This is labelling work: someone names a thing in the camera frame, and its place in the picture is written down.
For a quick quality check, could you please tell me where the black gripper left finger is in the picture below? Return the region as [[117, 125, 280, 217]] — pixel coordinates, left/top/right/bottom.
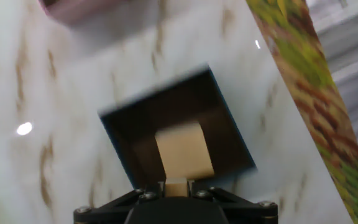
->
[[73, 181, 167, 220]]

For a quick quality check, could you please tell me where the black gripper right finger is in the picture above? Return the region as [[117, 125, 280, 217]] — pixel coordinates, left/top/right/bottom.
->
[[187, 180, 278, 216]]

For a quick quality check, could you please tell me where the small wooden cube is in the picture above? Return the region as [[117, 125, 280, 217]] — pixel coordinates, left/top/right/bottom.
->
[[165, 177, 188, 198]]

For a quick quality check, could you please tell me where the large wooden block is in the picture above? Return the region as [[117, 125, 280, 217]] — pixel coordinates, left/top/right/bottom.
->
[[154, 121, 216, 180]]

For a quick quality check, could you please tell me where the dark blue open box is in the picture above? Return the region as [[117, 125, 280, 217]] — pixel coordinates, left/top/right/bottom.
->
[[98, 65, 257, 190]]

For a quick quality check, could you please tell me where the pink open box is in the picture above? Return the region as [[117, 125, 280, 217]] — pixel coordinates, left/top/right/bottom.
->
[[38, 0, 133, 27]]

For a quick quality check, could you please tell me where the white marble pattern board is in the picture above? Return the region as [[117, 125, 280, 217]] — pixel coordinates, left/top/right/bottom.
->
[[0, 0, 354, 224]]

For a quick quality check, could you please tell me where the yellow green painted cloth strip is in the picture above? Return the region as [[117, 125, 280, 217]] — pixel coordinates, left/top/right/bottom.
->
[[246, 0, 358, 224]]

